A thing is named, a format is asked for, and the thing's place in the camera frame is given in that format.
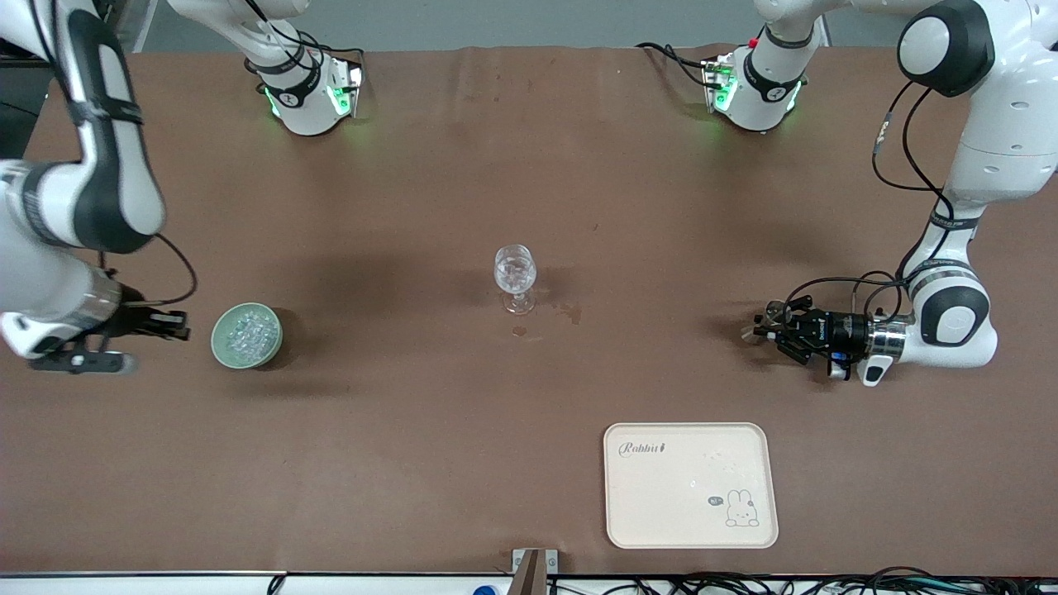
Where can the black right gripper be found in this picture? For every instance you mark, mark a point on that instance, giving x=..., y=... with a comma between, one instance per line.
x=137, y=321

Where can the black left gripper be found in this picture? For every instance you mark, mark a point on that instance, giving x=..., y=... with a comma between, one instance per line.
x=836, y=330

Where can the steel double jigger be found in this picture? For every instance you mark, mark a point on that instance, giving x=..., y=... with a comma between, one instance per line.
x=752, y=332

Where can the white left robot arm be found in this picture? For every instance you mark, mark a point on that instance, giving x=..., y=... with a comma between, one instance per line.
x=1008, y=107

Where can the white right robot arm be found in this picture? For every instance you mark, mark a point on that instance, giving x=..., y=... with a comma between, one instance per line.
x=107, y=190

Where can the clear ice cubes pile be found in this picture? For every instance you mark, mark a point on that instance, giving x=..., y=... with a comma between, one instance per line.
x=248, y=332

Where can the clear stemmed wine glass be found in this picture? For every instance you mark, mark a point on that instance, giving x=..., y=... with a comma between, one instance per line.
x=515, y=268

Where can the green ceramic bowl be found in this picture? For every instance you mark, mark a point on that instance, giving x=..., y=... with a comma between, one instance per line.
x=221, y=351

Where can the cream rabbit print tray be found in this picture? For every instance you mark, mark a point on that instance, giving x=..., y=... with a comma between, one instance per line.
x=661, y=504

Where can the brown table cover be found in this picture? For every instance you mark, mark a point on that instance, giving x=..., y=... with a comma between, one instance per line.
x=413, y=207

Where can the white table edge rail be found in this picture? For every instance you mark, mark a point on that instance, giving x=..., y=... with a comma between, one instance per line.
x=124, y=585

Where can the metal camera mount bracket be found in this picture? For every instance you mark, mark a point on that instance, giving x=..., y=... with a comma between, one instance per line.
x=529, y=574

